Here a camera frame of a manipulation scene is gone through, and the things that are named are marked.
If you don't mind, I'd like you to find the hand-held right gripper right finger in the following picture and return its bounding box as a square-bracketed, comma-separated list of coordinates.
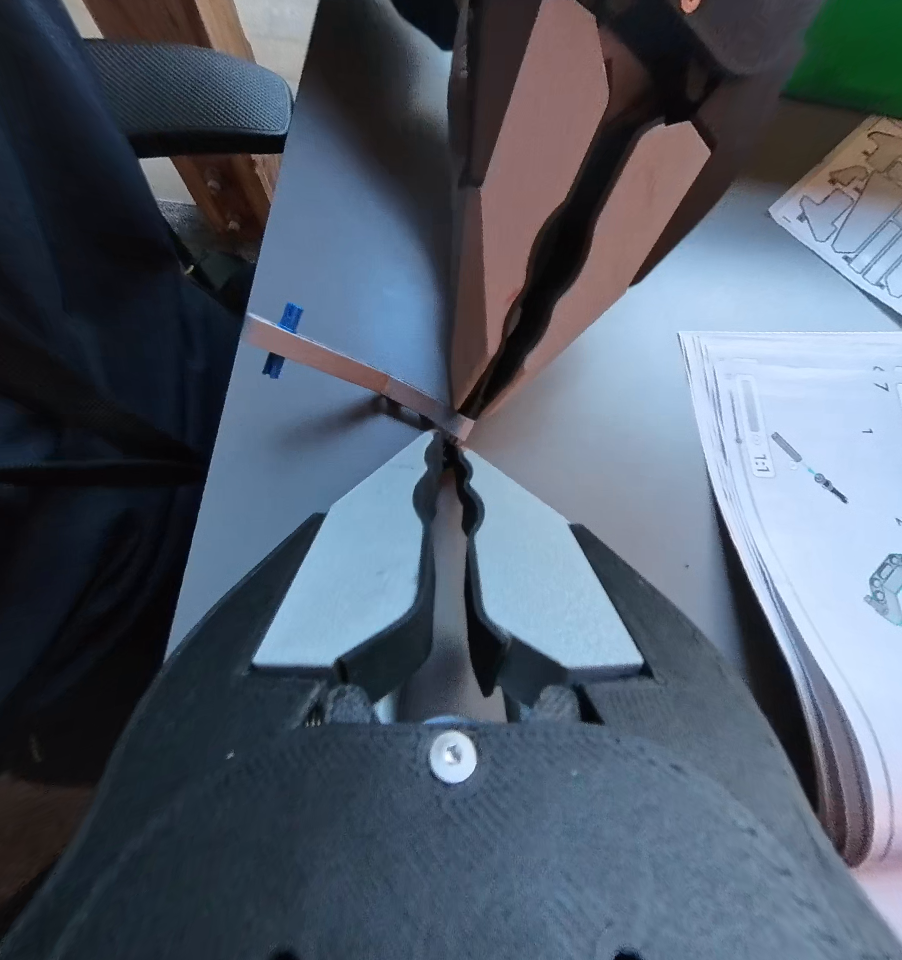
[454, 448, 647, 697]

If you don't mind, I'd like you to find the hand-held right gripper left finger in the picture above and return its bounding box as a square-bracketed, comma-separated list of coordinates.
[252, 433, 449, 700]

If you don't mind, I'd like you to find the grey lego beam blue pin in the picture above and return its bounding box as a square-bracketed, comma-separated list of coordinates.
[244, 302, 476, 445]

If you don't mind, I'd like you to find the wooden post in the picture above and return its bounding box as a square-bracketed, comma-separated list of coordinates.
[83, 0, 283, 245]

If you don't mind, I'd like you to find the green panel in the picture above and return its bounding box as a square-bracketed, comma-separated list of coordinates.
[783, 0, 902, 106]

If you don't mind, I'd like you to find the white printed outline sheet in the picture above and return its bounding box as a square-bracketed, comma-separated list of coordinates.
[768, 114, 902, 336]

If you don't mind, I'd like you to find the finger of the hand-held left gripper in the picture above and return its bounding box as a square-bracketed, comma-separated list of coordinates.
[449, 0, 611, 415]
[468, 118, 714, 420]

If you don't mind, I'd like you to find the black chair armrest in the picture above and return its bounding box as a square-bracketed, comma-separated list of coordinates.
[83, 37, 296, 159]

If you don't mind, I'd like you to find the open lego instruction booklet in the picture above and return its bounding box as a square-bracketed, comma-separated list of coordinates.
[678, 330, 902, 867]

